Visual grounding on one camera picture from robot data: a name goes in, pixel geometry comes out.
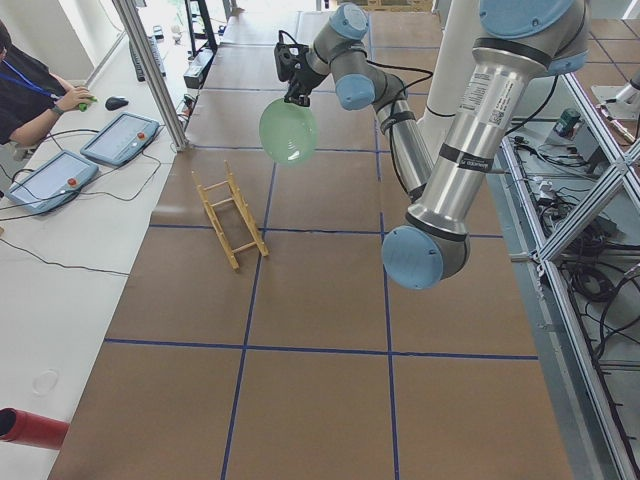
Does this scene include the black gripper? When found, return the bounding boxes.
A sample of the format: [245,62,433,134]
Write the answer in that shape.
[284,62,325,107]

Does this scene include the mint green plate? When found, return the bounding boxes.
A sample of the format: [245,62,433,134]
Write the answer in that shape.
[259,98,318,166]

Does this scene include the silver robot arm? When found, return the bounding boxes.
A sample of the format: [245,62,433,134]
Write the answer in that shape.
[274,1,591,290]

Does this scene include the wooden dish rack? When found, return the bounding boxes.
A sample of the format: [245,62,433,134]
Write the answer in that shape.
[191,161,269,271]

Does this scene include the person's hand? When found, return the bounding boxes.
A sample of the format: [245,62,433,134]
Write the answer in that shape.
[56,86,94,111]

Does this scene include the black keyboard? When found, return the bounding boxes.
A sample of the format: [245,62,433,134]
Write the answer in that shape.
[127,34,166,83]

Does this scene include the far blue teach pendant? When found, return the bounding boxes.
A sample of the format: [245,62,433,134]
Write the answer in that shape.
[80,112,160,167]

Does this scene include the blue teach pendant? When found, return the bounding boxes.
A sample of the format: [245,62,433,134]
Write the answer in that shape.
[80,112,160,167]
[6,150,99,215]

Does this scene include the black computer mouse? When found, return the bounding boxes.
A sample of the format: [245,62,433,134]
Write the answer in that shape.
[104,96,129,111]

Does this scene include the green handheld device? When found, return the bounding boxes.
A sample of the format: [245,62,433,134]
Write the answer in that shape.
[77,97,98,112]

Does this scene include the brown paper table cover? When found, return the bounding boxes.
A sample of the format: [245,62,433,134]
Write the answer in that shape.
[51,7,572,479]

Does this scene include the near blue teach pendant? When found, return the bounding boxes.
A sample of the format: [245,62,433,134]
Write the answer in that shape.
[6,150,99,215]

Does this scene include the person in black shirt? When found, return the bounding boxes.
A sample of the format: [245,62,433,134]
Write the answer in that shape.
[1,26,77,147]

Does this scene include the red cylinder bottle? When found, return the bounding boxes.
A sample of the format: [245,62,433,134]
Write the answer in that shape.
[1,408,69,450]

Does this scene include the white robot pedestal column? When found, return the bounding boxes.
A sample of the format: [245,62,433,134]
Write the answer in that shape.
[419,0,482,141]

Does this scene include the aluminium frame post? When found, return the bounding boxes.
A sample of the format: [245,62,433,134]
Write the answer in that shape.
[112,0,189,152]

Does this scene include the aluminium side frame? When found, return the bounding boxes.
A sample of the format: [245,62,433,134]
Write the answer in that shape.
[497,62,639,479]

